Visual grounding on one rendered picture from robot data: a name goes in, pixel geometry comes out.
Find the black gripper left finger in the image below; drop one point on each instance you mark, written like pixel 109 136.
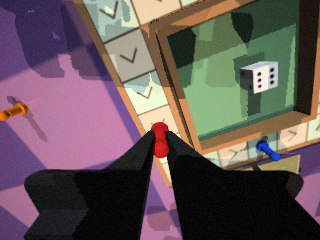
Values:
pixel 122 186

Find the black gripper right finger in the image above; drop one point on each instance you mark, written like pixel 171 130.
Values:
pixel 199 185

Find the red game pawn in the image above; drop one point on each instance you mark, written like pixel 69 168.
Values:
pixel 160 147

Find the white die with black pips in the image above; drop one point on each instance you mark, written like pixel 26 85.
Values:
pixel 259 76

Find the blue game pawn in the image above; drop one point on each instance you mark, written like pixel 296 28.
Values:
pixel 263 146

